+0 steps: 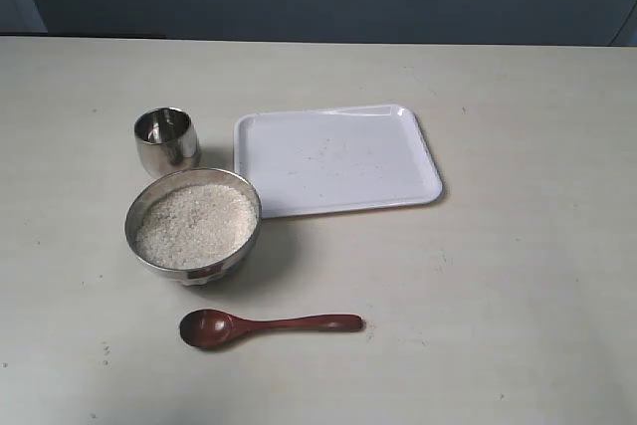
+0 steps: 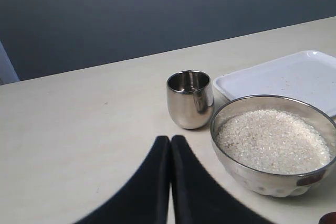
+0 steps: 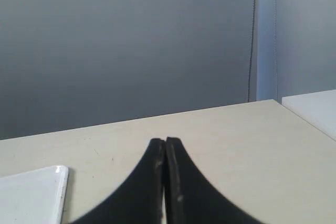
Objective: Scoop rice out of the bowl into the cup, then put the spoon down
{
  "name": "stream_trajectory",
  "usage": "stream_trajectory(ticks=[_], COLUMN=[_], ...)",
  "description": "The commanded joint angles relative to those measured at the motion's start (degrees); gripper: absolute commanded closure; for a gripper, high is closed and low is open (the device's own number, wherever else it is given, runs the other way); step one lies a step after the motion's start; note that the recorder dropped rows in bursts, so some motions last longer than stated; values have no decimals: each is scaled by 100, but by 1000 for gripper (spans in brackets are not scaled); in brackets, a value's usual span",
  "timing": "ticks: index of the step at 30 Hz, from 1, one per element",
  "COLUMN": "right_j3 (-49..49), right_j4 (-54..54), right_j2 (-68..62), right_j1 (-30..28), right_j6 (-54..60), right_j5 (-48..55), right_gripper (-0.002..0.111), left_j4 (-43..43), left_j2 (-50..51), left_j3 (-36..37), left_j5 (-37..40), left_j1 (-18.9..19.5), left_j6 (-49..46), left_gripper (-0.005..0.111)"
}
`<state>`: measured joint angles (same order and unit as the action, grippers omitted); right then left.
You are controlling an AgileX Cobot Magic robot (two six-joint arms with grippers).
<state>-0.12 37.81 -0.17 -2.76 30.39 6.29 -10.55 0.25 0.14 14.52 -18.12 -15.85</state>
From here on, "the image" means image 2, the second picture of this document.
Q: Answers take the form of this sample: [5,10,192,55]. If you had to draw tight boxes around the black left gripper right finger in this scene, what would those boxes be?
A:
[171,135,270,223]

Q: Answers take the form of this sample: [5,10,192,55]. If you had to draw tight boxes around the white rice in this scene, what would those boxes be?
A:
[216,110,331,175]

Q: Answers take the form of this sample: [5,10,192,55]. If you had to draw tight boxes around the small steel cup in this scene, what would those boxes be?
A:
[166,70,214,130]

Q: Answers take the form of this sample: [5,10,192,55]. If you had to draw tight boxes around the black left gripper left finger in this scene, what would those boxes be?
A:
[77,136,170,223]

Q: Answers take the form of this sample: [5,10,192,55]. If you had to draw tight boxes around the steel bowl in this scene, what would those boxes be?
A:
[210,94,335,197]

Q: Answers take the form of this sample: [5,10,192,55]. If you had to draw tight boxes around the white plastic tray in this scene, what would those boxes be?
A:
[213,50,335,117]

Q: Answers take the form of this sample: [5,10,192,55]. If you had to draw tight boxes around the brown wooden spoon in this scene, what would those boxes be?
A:
[318,212,336,224]

